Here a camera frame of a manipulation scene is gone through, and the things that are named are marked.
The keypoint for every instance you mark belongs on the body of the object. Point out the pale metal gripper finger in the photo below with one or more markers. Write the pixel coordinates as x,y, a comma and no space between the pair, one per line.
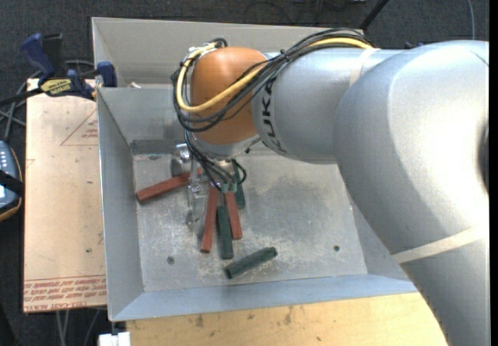
200,204
191,208

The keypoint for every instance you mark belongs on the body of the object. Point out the red-brown flat block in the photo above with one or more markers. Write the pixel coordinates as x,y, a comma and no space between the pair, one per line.
233,220
210,220
159,189

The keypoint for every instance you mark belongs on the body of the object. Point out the dark green flat block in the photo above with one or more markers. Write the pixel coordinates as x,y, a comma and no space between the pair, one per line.
251,262
240,198
225,235

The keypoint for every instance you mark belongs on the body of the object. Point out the grey metal bin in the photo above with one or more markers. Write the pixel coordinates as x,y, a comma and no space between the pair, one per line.
295,220

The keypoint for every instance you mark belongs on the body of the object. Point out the brown cardboard board red print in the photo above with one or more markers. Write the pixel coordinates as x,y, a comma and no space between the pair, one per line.
62,196

